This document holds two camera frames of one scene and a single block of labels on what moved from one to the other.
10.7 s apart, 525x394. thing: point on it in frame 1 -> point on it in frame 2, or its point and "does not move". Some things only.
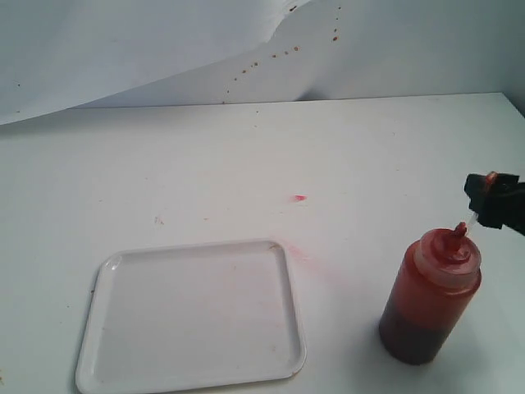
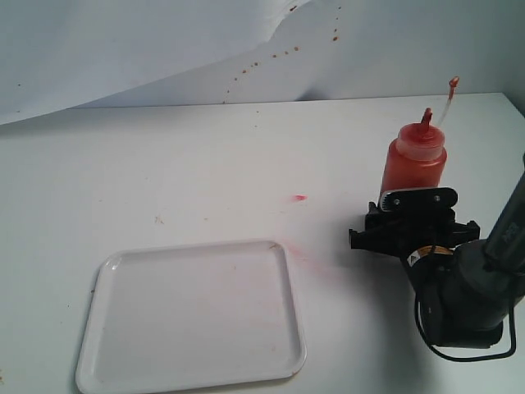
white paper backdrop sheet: [61, 54] does not move
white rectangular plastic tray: [191, 315] does not move
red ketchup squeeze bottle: [439, 273] -> [416, 159]
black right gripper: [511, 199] -> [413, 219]
